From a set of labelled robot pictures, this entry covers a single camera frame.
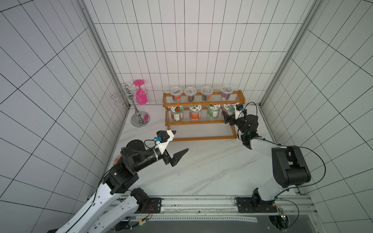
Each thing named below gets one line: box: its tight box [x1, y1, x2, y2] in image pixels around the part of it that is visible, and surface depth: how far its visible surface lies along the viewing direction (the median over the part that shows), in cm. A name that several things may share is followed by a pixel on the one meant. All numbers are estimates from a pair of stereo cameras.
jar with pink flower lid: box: [222, 103, 236, 117], surface depth 89 cm
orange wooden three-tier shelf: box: [162, 89, 246, 142], surface depth 89 cm
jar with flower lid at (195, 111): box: [189, 104, 203, 121], surface depth 88 cm
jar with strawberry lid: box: [170, 105, 185, 123], surface depth 87 cm
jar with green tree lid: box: [206, 103, 221, 119], surface depth 89 cm
